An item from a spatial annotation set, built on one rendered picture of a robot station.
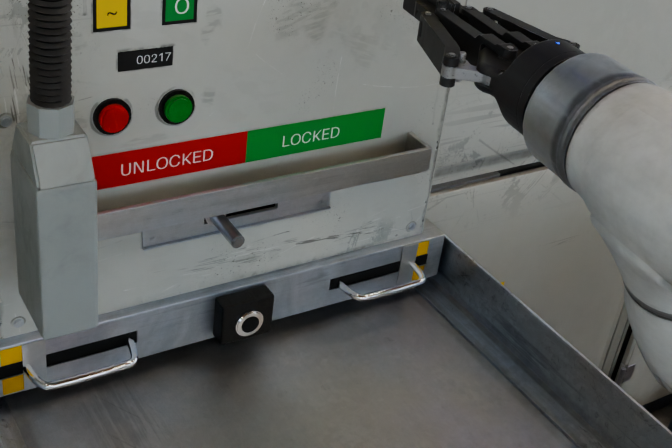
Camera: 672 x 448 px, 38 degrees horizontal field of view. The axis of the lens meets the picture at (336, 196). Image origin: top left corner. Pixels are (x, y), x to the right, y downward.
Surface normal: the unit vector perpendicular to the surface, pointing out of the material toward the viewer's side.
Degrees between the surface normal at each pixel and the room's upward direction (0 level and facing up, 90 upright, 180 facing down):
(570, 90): 47
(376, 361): 0
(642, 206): 83
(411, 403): 0
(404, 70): 90
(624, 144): 59
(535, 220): 90
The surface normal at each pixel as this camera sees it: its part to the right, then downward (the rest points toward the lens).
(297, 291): 0.51, 0.49
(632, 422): -0.85, 0.18
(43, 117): 0.15, 0.52
